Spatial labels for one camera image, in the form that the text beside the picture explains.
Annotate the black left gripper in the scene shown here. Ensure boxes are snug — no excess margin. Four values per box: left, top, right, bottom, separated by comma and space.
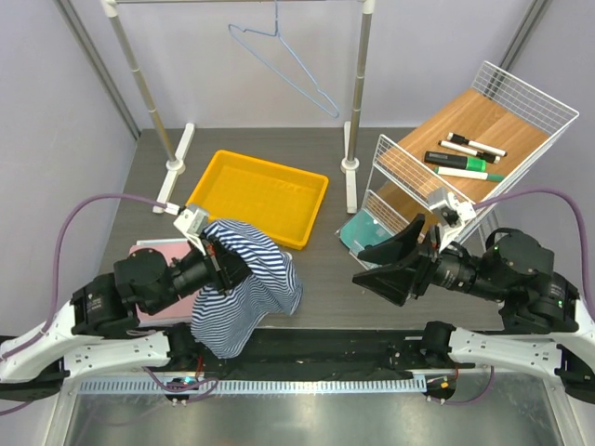
149, 230, 266, 315

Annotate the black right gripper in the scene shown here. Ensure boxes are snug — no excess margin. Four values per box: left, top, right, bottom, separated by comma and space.
349, 211, 506, 304

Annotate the blue white striped tank top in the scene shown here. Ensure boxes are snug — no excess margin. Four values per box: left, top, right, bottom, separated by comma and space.
190, 219, 303, 359

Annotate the light blue wire hanger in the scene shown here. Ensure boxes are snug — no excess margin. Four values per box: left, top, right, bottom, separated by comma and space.
227, 1, 340, 119

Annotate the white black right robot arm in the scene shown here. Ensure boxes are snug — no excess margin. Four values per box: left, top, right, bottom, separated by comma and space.
352, 215, 594, 403

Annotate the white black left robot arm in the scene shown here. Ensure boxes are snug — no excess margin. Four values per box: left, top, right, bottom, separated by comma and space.
1, 239, 251, 403

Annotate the pink clipboard with papers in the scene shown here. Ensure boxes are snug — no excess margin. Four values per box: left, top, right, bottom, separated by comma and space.
129, 238, 197, 328

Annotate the yellow plastic tray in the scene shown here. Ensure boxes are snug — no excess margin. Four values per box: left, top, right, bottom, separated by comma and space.
187, 150, 329, 250

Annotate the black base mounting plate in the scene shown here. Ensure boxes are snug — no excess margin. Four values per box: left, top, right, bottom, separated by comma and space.
163, 327, 475, 381

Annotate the white marker green cap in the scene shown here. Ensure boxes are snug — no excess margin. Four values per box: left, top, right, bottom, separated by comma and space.
433, 166, 505, 182

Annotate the green black highlighter marker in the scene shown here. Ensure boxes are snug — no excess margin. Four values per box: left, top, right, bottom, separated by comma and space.
424, 151, 486, 172

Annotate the metal clothes rack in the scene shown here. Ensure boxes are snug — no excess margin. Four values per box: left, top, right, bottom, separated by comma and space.
100, 1, 376, 215

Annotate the white marker black cap upper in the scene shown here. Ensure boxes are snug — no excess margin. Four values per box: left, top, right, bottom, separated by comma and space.
447, 132, 508, 157

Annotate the white marker black cap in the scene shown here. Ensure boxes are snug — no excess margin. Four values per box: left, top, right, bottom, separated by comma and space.
438, 140, 501, 164
447, 132, 508, 157

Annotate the white marker black cap lower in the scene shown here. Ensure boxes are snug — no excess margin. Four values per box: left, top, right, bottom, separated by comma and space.
438, 140, 501, 164

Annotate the teal box with handle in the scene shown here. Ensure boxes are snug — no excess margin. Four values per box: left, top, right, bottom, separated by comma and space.
337, 209, 395, 269

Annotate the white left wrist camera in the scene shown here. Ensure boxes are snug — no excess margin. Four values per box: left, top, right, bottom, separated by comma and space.
165, 203, 210, 255

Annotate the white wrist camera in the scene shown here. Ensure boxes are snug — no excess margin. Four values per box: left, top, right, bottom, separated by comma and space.
427, 187, 477, 252
165, 203, 210, 255

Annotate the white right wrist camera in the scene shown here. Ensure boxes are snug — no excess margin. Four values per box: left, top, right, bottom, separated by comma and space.
427, 187, 477, 252

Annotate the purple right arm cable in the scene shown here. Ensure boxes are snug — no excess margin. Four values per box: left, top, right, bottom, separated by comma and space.
427, 186, 595, 405

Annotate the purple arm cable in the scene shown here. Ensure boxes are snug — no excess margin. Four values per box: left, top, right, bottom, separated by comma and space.
427, 186, 595, 405
0, 192, 219, 417

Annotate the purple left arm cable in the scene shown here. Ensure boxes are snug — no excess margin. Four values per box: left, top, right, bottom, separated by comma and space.
0, 192, 219, 417

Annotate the white slotted cable duct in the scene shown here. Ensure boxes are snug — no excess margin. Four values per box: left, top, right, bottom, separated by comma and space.
78, 375, 427, 396

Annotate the white wire shelf rack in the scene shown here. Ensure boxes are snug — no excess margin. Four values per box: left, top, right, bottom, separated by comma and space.
362, 61, 579, 233

